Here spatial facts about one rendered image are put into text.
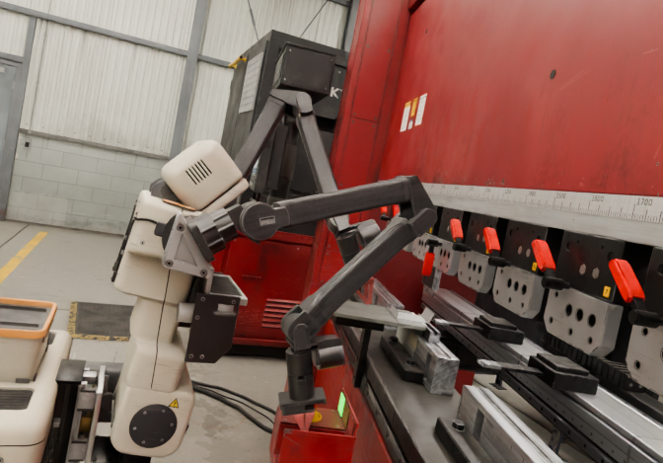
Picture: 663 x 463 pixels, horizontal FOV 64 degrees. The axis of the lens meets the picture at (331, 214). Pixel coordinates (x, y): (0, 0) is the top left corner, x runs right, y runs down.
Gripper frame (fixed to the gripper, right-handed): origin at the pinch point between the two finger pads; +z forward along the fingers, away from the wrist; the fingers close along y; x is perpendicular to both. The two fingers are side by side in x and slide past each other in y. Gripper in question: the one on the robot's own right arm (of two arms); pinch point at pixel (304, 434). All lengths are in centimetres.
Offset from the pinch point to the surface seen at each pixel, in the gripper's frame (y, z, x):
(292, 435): -2.9, -2.6, -4.8
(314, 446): 1.5, 0.5, -4.8
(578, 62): 49, -74, -29
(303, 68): 21, -105, 135
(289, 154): 15, -67, 175
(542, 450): 37, -10, -36
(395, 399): 22.0, -4.2, 2.4
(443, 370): 36.5, -6.8, 8.9
